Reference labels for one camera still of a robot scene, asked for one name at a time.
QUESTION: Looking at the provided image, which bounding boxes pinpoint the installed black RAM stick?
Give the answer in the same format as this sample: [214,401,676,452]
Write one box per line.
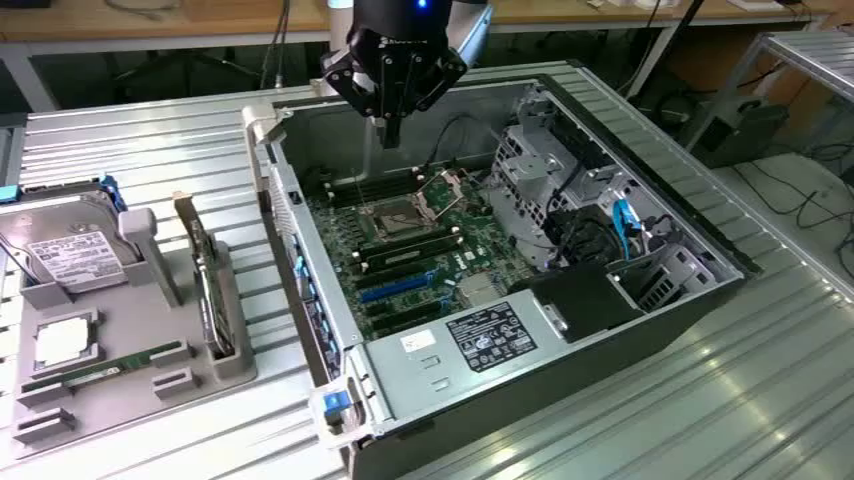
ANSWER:
[363,233,464,267]

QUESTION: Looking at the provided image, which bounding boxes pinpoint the black box on floor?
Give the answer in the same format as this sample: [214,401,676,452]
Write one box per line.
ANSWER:
[692,101,792,170]

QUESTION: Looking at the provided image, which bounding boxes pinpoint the CPU socket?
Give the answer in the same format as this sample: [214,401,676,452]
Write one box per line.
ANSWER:
[370,199,434,240]

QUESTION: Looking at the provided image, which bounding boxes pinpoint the metal socket cover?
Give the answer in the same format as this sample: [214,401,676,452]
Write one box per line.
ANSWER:
[414,169,470,212]

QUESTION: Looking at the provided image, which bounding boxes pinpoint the coiled black cable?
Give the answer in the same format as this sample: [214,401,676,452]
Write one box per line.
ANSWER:
[656,93,701,127]

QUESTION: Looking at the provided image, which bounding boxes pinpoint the black expansion slot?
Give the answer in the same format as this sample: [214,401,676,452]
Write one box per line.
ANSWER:
[369,299,450,329]
[353,266,437,292]

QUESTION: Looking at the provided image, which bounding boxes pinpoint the black wire bundle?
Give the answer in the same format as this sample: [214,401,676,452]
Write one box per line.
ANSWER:
[542,203,624,267]

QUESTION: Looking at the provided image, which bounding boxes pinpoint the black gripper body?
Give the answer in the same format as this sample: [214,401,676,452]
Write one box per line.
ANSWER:
[345,0,456,117]

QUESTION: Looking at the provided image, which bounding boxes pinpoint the green RAM stick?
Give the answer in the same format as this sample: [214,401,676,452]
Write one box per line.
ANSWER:
[29,344,183,397]

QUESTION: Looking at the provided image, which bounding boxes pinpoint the blue data wire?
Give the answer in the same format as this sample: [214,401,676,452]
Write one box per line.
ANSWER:
[609,197,644,262]

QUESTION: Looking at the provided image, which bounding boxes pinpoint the grey power supply unit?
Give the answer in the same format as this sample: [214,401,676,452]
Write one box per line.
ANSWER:
[363,293,570,426]

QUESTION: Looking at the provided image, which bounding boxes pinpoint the silver hard disk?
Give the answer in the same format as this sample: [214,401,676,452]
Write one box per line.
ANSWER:
[0,193,134,295]

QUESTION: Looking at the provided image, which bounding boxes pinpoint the graphics card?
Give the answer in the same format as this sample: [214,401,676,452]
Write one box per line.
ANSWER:
[171,190,238,358]

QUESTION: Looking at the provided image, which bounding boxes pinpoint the grey hanging cable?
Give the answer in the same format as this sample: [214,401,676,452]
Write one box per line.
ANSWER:
[262,0,293,90]

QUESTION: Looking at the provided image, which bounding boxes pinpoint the silver metal drive cage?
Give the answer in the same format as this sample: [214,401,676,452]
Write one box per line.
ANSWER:
[490,121,630,262]

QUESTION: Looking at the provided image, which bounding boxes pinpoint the CPU chip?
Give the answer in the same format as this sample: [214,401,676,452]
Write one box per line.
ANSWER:
[34,319,93,372]

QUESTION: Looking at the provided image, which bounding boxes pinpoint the silver disk bay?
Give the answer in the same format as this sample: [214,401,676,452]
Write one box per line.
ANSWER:
[610,238,730,312]

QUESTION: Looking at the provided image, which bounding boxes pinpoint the wooden desk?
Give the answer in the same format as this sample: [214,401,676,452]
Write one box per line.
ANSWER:
[0,0,834,44]

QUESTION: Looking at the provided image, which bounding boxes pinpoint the black disk wire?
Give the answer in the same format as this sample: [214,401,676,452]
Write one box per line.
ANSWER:
[0,234,43,282]

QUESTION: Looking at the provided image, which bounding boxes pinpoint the black RAM slot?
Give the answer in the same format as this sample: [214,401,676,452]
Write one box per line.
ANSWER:
[330,180,423,207]
[325,172,419,195]

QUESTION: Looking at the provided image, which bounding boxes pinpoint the grey parts rack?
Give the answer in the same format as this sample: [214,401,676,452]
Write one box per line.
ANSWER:
[11,206,261,460]

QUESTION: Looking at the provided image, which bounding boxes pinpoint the metal frame side table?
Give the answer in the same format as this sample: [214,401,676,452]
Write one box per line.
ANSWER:
[692,31,854,152]

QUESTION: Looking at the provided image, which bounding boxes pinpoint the silver chipset heatsink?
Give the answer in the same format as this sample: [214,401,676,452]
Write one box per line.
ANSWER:
[457,277,500,308]

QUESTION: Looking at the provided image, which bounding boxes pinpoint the green motherboard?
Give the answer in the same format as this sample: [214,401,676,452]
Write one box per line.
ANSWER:
[303,167,536,342]

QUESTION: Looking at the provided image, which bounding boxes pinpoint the blue expansion slot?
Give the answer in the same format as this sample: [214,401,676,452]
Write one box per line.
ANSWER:
[359,276,443,305]

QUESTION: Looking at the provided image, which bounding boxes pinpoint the open black PC case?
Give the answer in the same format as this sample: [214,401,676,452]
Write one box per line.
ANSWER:
[241,73,764,480]

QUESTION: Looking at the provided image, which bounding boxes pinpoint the black wire in case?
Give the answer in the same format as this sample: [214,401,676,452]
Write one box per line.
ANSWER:
[429,113,510,167]

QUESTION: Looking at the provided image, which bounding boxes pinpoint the black floor cables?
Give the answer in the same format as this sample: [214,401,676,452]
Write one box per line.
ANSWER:
[733,144,854,229]

